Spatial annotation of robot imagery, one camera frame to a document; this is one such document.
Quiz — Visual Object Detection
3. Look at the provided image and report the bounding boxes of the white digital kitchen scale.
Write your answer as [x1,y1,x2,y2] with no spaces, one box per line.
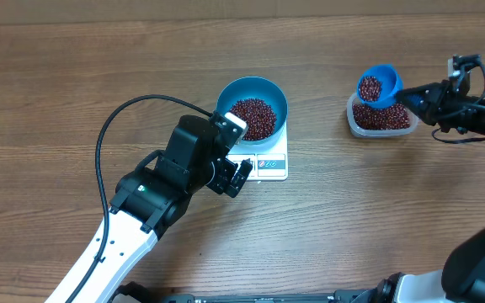
[227,125,289,182]

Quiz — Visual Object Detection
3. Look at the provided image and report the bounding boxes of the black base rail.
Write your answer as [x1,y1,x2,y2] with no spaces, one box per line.
[109,279,395,303]

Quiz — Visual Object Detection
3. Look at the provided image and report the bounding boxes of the clear plastic food container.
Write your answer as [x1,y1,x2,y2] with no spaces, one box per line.
[346,93,418,138]

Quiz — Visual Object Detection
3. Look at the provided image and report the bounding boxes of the red beans in scoop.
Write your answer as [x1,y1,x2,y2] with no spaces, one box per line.
[358,76,382,103]

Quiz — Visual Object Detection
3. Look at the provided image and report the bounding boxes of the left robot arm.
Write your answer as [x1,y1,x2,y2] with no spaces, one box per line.
[48,113,252,302]

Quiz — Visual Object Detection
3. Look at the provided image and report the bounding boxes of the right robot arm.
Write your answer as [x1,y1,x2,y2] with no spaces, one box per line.
[356,55,485,303]

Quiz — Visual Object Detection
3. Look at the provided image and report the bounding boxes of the teal round bowl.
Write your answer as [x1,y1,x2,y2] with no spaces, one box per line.
[216,76,289,146]

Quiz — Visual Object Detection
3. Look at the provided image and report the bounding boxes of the blue plastic measuring scoop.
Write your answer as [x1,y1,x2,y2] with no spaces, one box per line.
[356,64,403,109]

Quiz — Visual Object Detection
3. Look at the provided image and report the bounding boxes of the red beans in container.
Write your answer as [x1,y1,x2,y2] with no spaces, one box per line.
[352,104,411,130]

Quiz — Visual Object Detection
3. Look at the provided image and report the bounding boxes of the red beans in bowl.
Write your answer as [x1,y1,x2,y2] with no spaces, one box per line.
[230,98,277,141]

